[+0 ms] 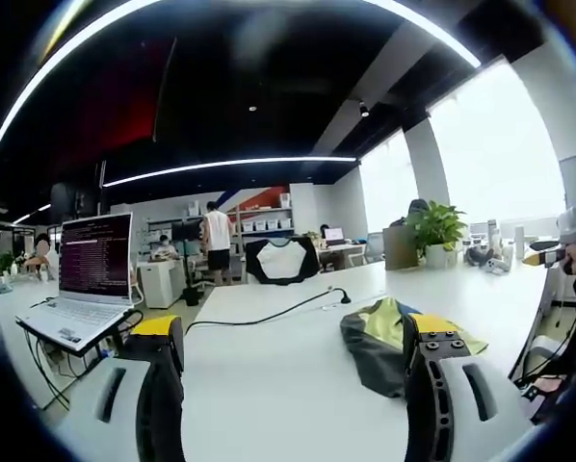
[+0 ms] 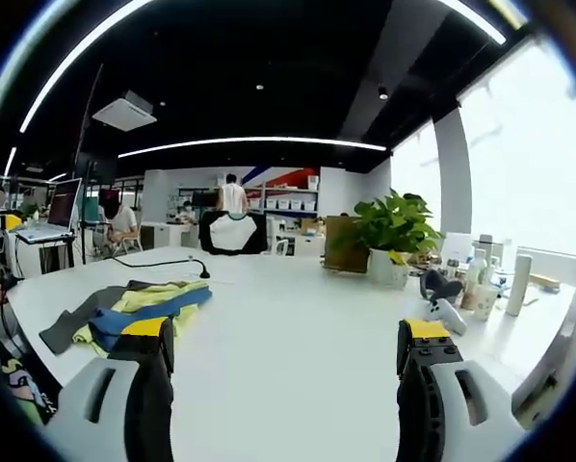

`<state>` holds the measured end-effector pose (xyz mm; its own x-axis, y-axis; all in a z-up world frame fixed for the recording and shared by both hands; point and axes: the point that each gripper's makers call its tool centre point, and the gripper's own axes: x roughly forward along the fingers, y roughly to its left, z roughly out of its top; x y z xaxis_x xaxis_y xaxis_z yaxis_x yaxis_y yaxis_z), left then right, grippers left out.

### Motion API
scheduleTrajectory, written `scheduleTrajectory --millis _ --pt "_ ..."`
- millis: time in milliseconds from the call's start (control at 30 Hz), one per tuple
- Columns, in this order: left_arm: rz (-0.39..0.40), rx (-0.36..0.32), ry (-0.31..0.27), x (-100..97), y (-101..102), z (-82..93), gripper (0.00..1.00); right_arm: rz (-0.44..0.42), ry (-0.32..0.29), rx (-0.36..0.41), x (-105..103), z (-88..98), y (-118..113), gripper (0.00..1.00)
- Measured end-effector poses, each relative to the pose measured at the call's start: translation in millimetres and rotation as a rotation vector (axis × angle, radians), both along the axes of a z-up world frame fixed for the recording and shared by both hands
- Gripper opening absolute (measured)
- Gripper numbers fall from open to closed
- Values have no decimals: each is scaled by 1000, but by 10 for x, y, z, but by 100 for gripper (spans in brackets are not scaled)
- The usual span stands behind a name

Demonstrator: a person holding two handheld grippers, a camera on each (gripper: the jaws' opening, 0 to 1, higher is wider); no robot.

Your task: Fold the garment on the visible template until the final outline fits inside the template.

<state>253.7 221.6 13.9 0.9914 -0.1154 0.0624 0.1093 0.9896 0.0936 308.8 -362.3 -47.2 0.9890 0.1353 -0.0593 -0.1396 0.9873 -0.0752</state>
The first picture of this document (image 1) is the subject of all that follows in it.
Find black monitor on stand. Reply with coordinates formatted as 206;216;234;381
170;220;204;305

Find black table cable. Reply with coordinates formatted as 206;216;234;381
186;286;353;334

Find white laptop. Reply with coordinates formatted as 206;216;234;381
14;212;136;351

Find white cabinet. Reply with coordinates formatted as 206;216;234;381
138;261;184;310

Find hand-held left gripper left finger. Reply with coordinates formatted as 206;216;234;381
55;315;186;462

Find potted green plant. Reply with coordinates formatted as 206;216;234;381
405;200;468;270

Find brown cardboard box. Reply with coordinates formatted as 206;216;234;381
382;225;420;272

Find black hanging cables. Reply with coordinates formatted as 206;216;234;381
26;331;102;413

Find grey office chair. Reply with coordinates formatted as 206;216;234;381
364;232;386;265

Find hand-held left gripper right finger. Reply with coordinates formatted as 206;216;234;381
402;312;535;462

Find shelf with white bins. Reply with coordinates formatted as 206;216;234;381
228;192;295;251

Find dark and yellow-green garment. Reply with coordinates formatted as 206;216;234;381
339;296;489;400

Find straight ceiling light strip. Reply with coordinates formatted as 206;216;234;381
101;155;357;189

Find black and white raglan shirt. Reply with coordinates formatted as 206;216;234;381
245;236;321;287

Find long curved ceiling light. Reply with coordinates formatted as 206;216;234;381
0;0;483;164

